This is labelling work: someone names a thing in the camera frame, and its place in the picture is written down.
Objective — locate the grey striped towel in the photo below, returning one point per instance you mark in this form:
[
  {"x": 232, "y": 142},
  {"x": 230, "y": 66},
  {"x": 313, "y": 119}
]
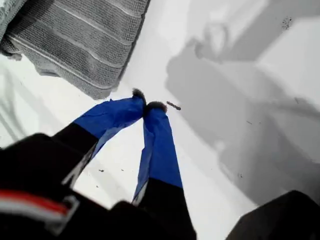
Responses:
[{"x": 75, "y": 42}]

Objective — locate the small brown debris piece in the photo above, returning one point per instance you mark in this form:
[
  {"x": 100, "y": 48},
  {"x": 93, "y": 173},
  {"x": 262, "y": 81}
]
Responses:
[{"x": 173, "y": 105}]

